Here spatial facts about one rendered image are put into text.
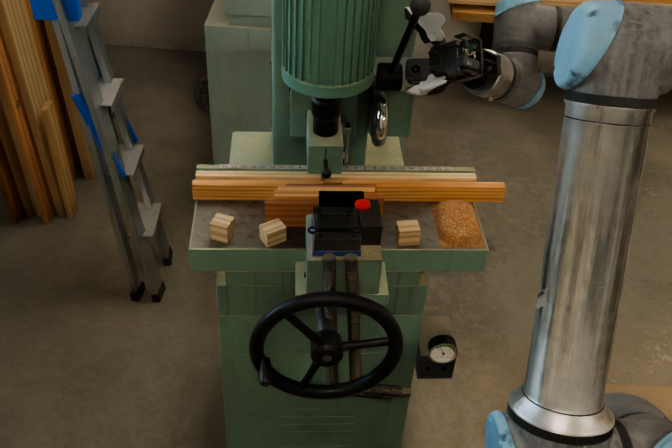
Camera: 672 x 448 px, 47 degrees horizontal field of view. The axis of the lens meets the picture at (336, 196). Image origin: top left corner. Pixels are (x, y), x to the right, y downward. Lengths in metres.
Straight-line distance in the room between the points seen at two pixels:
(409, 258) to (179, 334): 1.21
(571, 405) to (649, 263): 2.02
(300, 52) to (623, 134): 0.61
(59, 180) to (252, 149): 1.18
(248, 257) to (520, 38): 0.69
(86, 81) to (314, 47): 1.00
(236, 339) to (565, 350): 0.83
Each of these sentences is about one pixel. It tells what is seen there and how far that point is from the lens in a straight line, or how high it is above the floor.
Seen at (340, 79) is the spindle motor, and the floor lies 1.24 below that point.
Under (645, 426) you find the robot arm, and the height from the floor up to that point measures 0.99.
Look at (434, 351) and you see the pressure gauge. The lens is 1.69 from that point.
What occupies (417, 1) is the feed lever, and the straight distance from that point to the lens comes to 1.30.
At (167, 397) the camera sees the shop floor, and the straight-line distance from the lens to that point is 2.45.
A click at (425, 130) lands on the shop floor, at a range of 3.58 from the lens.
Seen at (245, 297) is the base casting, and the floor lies 0.77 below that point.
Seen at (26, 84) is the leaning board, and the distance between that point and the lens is 2.82.
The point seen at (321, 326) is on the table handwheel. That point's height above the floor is 0.83.
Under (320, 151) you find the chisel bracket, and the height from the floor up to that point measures 1.06.
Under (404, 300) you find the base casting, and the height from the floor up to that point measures 0.76.
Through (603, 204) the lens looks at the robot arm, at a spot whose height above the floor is 1.32.
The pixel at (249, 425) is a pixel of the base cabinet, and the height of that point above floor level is 0.33.
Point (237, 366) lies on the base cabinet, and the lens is 1.79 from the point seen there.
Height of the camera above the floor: 1.93
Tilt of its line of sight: 38 degrees down
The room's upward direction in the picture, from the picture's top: 3 degrees clockwise
